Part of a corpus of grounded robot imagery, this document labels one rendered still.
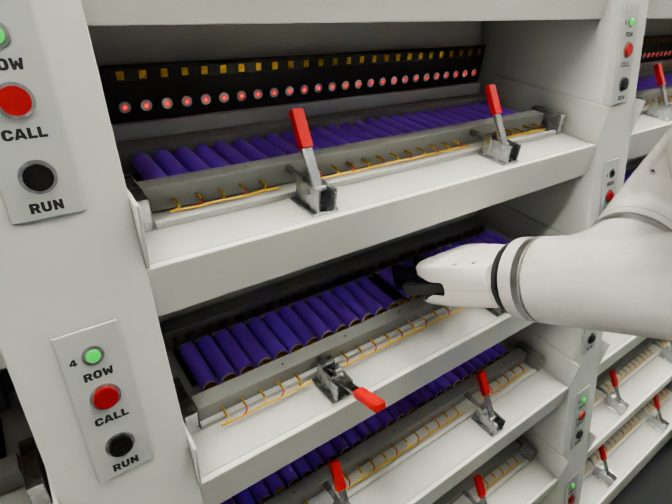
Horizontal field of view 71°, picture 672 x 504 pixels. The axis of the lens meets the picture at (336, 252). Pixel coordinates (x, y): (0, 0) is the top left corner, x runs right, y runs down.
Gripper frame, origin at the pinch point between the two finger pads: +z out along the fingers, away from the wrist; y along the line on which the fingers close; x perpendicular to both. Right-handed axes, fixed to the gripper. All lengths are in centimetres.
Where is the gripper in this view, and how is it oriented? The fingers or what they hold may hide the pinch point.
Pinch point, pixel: (416, 273)
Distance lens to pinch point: 61.7
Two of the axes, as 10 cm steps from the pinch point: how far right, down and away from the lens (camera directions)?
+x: 2.3, 9.6, 1.4
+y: -8.1, 2.6, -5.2
